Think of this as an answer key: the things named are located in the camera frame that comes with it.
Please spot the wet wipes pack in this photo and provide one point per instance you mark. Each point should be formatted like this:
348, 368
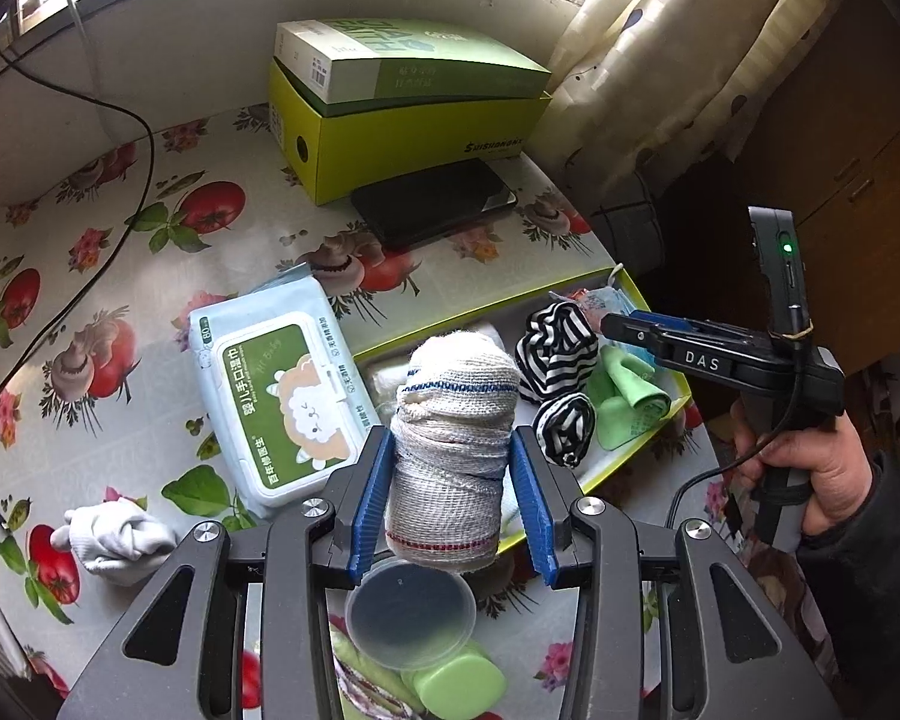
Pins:
270, 405

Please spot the white cloth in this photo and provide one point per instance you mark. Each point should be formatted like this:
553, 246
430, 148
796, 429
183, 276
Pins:
487, 334

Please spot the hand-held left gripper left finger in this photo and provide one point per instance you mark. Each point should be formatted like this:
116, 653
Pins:
371, 510

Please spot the black phone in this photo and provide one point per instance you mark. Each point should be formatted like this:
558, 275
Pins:
427, 199

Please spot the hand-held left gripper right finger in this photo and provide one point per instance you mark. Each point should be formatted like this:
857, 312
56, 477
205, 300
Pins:
534, 510

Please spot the blue face mask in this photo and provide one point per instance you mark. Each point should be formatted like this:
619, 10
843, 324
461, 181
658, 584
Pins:
619, 304

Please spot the green microfiber cloth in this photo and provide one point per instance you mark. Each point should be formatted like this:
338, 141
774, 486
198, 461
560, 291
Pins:
630, 412

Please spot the yellow-green box tray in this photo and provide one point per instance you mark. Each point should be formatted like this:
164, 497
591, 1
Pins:
450, 324

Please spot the black white striped sock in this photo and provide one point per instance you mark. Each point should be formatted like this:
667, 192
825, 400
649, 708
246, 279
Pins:
555, 360
562, 427

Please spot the clear round plastic lid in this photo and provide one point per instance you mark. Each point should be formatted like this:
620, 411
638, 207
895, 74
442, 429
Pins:
409, 615

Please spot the person's right forearm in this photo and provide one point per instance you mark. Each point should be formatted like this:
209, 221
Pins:
870, 585

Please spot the green bottle cap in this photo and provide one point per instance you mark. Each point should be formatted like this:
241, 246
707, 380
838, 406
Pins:
461, 679

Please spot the cream dotted curtain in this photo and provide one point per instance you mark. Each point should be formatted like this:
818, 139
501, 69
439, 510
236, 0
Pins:
682, 52

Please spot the tomato print tablecloth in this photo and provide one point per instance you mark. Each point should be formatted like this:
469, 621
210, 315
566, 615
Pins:
157, 390

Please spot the small patterned cloth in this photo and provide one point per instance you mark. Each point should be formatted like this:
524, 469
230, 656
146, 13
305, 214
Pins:
589, 301

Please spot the person's right hand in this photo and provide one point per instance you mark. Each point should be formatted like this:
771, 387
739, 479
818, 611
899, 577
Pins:
840, 465

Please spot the grey woven cloth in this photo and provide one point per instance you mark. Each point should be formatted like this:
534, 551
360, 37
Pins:
450, 465

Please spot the yellow-green cardboard box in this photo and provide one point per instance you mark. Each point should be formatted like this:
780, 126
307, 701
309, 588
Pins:
390, 150

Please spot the wooden cabinet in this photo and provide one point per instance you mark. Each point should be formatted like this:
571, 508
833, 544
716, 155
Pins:
870, 165

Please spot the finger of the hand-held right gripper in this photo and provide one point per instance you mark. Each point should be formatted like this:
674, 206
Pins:
634, 337
667, 320

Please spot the small white sock ball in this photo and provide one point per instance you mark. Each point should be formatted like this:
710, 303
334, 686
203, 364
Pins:
120, 540

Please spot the white green carton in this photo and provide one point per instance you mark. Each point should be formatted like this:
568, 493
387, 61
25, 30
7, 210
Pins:
360, 52

